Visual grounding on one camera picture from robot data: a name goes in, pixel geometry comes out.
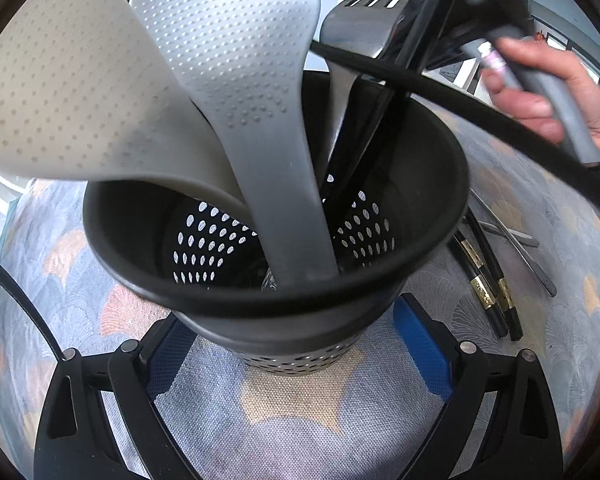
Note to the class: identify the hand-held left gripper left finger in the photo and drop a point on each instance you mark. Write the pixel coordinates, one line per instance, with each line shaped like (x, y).
(165, 360)

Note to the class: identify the cream dimpled rice paddle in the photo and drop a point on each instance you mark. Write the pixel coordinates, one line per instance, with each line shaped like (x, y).
(55, 85)

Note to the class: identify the person's right hand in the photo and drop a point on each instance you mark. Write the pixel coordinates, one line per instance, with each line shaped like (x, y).
(580, 90)

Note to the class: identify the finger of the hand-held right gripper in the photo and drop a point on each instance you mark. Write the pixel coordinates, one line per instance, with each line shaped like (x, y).
(455, 47)

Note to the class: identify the black perforated utensil holder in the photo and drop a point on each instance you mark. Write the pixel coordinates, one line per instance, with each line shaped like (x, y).
(120, 220)

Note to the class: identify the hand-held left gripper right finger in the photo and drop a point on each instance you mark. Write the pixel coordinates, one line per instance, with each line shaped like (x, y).
(420, 340)

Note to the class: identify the white dimpled rice paddle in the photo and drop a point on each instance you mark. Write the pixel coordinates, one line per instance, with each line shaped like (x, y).
(220, 35)

